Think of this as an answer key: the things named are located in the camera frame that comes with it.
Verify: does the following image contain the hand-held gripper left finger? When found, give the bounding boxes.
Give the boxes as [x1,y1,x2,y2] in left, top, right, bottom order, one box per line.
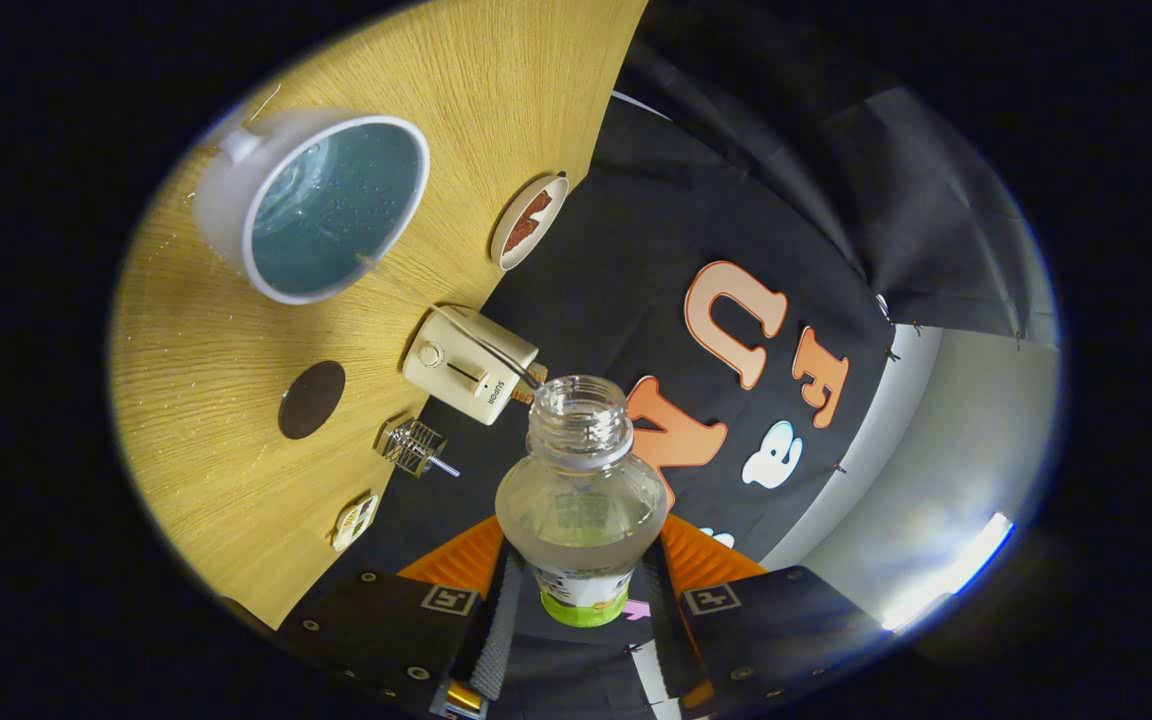
[276,514,517,719]

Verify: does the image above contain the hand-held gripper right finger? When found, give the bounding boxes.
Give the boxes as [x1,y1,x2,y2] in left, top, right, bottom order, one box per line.
[651,512,887,713]

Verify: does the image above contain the clear plastic juice bottle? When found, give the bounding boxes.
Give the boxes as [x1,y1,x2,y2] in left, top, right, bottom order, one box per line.
[494,375,670,628]

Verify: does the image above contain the dark round coaster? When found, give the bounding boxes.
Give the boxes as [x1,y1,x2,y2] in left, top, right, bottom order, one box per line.
[278,360,347,441]

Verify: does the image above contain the white cup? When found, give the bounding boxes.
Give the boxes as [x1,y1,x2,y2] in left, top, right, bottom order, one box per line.
[194,107,432,306]

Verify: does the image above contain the white divided bean dish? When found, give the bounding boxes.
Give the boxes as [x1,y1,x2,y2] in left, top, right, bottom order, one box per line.
[328,492,381,553]

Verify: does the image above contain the toast slice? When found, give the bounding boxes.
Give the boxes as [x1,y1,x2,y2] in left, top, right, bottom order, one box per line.
[511,362,549,406]

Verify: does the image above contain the cream toaster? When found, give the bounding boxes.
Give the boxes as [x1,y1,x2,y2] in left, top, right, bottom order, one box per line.
[402,305,540,427]

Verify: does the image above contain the ceiling light strip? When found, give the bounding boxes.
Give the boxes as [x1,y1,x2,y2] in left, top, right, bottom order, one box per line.
[881,512,1015,633]

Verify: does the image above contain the wooden table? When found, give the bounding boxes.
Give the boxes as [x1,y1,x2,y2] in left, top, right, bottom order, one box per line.
[108,0,649,631]

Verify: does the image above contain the white round plate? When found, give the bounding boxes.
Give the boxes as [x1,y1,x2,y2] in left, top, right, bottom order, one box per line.
[489,173,571,272]

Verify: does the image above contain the black backdrop cloth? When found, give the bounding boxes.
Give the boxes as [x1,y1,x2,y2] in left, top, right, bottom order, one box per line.
[336,0,1057,720]

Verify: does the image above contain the wire mesh basket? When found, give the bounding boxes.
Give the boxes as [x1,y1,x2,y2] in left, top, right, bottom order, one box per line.
[376,418,448,479]

